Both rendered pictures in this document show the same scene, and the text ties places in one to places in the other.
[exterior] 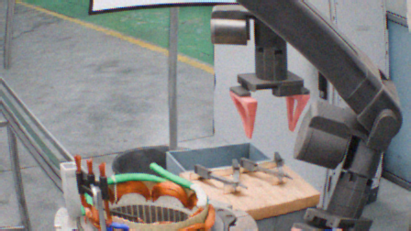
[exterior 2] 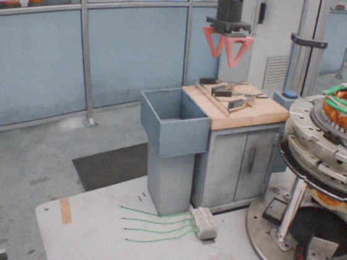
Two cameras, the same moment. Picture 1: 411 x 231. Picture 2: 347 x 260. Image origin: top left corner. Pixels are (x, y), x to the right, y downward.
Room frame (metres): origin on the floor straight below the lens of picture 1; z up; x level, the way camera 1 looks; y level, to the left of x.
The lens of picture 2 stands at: (1.38, 0.59, 1.34)
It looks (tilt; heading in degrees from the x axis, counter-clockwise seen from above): 29 degrees down; 270
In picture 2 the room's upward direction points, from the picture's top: 4 degrees clockwise
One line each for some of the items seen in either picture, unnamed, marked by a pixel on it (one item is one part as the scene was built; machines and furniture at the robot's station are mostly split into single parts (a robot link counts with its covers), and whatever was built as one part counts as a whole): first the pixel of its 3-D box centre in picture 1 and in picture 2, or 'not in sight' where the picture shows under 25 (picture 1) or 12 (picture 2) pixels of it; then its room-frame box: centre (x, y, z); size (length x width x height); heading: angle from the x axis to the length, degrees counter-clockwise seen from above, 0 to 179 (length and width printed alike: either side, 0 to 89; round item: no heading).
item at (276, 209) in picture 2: not in sight; (277, 208); (1.10, 0.04, 0.83); 0.05 x 0.04 x 0.02; 54
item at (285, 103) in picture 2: not in sight; (280, 133); (1.04, -0.21, 0.91); 0.07 x 0.07 x 0.25; 11
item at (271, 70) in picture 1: (272, 66); (229, 12); (1.27, -0.11, 1.26); 0.10 x 0.07 x 0.07; 112
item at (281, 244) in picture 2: not in sight; (281, 239); (1.11, 0.12, 0.81); 0.07 x 0.03 x 0.01; 108
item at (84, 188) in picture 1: (92, 185); not in sight; (0.88, 0.14, 1.21); 0.04 x 0.04 x 0.03; 26
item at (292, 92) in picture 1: (285, 105); (219, 39); (1.28, -0.13, 1.19); 0.07 x 0.07 x 0.09; 22
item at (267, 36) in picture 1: (267, 31); not in sight; (1.27, -0.10, 1.32); 0.07 x 0.06 x 0.07; 84
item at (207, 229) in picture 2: not in sight; (203, 223); (1.29, 0.07, 0.80); 0.10 x 0.05 x 0.04; 105
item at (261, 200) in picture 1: (251, 191); (233, 103); (1.24, -0.08, 1.05); 0.20 x 0.19 x 0.02; 20
